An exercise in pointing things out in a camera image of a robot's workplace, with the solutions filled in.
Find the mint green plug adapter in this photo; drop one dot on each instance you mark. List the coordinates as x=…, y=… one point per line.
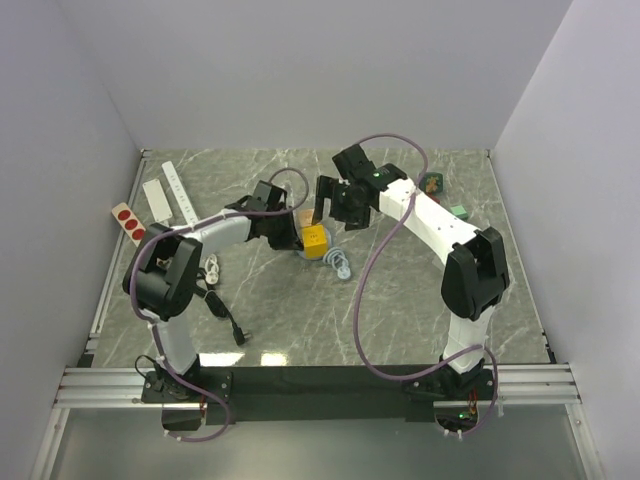
x=459, y=212

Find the small white power strip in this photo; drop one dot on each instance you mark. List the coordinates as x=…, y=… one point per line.
x=157, y=201

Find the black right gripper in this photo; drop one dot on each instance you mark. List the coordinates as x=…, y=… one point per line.
x=330, y=188

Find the aluminium frame rail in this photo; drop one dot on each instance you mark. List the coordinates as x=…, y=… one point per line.
x=88, y=387

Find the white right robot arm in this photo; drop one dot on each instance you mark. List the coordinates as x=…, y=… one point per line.
x=475, y=267

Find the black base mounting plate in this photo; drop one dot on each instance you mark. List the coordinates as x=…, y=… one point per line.
x=299, y=393

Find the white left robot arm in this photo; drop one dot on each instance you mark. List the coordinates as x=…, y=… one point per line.
x=161, y=277

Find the yellow cube socket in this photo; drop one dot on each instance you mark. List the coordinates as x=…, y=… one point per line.
x=315, y=237

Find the green cube adapter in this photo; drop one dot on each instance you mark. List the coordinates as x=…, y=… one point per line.
x=432, y=183

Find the beige power strip red sockets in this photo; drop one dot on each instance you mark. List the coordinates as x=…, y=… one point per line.
x=129, y=223

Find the long white power strip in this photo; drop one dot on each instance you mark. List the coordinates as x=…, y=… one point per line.
x=180, y=194

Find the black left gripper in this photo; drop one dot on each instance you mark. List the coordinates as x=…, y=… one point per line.
x=290, y=240

